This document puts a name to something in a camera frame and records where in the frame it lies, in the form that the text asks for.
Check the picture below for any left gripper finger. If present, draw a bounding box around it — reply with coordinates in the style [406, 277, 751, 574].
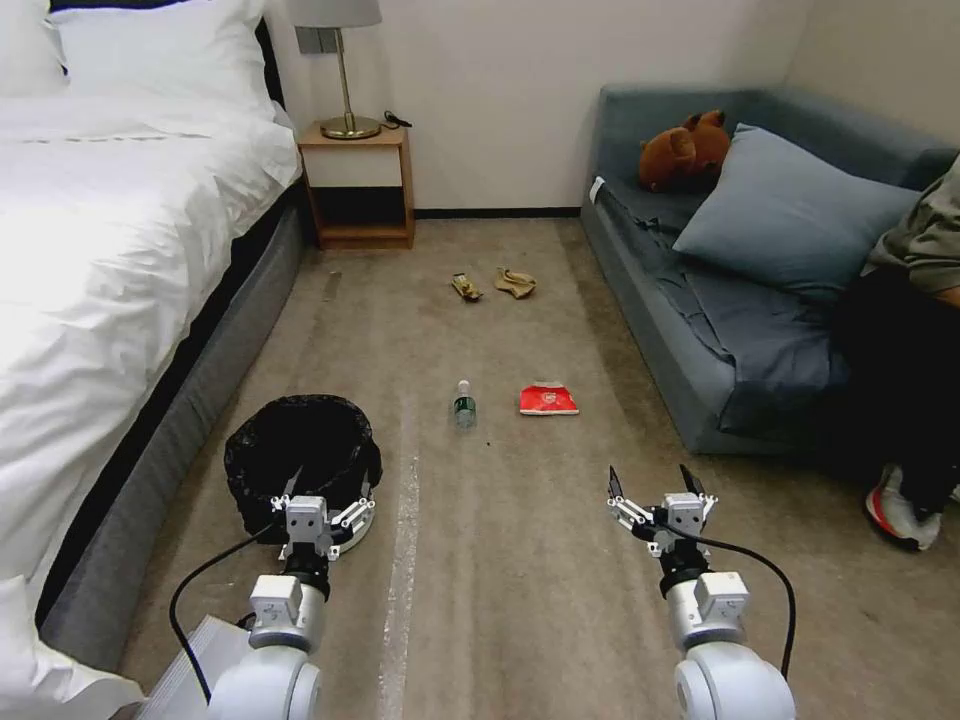
[328, 470, 378, 543]
[271, 466, 306, 516]

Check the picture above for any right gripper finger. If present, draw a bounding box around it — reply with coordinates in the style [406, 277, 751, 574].
[607, 466, 655, 538]
[680, 464, 718, 520]

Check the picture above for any trash bin with black bag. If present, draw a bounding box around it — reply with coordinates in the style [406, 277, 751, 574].
[223, 393, 385, 558]

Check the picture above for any grey upholstered bed base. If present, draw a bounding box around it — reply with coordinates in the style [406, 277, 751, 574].
[35, 200, 310, 674]

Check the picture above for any red flattened paper packet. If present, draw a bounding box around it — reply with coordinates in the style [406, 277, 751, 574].
[518, 382, 583, 418]

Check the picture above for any clear plastic water bottle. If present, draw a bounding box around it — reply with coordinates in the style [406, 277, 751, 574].
[449, 379, 479, 432]

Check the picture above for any dark blue sofa sheet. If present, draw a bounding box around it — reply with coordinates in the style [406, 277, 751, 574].
[599, 179, 858, 438]

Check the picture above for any person's white red shoe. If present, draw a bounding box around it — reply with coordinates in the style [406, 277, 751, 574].
[863, 463, 946, 553]

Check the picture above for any grey-blue sofa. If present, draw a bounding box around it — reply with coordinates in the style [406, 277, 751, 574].
[580, 83, 960, 457]

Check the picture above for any person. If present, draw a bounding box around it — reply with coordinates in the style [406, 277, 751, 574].
[830, 153, 960, 553]

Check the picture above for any crumpled brown paper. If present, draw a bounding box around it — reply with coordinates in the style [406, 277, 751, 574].
[493, 266, 538, 302]

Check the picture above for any grey-blue cushion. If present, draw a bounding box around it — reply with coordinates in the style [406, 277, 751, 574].
[671, 122, 923, 306]

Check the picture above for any white bed duvet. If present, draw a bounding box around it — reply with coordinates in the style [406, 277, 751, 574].
[0, 93, 305, 720]

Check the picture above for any brown teddy bear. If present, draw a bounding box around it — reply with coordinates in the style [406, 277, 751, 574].
[638, 110, 733, 193]

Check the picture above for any wooden nightstand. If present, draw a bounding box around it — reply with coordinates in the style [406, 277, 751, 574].
[297, 121, 417, 252]

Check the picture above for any brass table lamp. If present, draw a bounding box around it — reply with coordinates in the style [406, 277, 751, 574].
[288, 0, 385, 142]

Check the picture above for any black bed headboard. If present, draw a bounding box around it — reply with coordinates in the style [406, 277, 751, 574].
[253, 14, 288, 108]

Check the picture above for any large white pillow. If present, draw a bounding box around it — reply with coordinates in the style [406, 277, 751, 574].
[47, 0, 280, 123]

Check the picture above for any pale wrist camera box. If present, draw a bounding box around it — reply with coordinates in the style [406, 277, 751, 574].
[287, 494, 328, 544]
[663, 491, 707, 536]

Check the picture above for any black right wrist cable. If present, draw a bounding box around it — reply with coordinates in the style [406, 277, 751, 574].
[656, 517, 796, 678]

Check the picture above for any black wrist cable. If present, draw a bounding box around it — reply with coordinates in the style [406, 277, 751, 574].
[169, 521, 294, 706]
[656, 517, 796, 678]

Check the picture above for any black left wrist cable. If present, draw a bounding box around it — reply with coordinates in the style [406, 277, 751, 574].
[169, 521, 294, 706]

